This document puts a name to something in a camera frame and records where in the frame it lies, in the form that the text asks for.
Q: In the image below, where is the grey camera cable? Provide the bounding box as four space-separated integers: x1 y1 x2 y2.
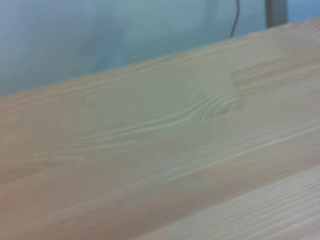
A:
229 0 241 40

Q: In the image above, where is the dark camera stand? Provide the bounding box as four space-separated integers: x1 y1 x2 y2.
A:
265 0 289 29

